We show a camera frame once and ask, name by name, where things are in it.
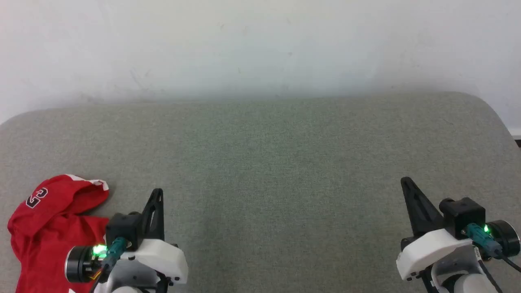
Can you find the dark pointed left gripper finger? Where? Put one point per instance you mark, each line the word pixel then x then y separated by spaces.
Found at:
pixel 156 219

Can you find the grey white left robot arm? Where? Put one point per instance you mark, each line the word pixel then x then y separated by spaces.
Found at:
pixel 79 264

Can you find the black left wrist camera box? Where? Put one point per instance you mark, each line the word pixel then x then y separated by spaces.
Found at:
pixel 122 226

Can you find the red basketball shorts white trim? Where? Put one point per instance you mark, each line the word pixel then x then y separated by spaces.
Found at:
pixel 44 232

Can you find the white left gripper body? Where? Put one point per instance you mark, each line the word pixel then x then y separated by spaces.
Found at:
pixel 163 256

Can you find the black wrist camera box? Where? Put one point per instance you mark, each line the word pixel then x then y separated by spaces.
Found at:
pixel 462 215
pixel 122 226

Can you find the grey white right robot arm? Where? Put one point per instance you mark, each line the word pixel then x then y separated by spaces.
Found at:
pixel 506 238

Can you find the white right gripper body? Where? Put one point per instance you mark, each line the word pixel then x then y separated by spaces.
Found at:
pixel 431 248

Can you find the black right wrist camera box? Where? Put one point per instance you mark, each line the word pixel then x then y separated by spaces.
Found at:
pixel 462 215

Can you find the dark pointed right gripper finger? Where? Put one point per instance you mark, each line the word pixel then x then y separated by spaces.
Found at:
pixel 421 211

